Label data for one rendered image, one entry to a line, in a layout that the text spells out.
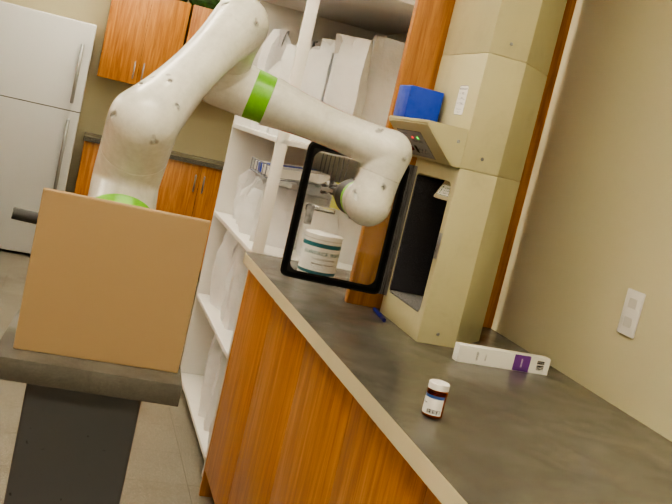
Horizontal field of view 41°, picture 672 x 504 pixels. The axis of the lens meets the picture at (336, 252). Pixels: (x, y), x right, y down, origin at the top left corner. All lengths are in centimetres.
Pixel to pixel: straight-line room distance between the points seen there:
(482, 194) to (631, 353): 54
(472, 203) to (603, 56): 64
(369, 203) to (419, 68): 71
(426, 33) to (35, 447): 162
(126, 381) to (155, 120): 46
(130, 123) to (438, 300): 106
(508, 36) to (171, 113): 103
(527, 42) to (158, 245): 120
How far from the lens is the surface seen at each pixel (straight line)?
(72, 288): 161
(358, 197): 208
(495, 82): 237
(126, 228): 159
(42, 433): 169
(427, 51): 269
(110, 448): 170
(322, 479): 212
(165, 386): 159
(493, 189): 238
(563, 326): 259
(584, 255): 256
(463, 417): 181
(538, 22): 243
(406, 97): 251
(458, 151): 233
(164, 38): 739
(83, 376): 159
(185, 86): 173
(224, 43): 186
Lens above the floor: 142
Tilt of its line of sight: 7 degrees down
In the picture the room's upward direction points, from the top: 13 degrees clockwise
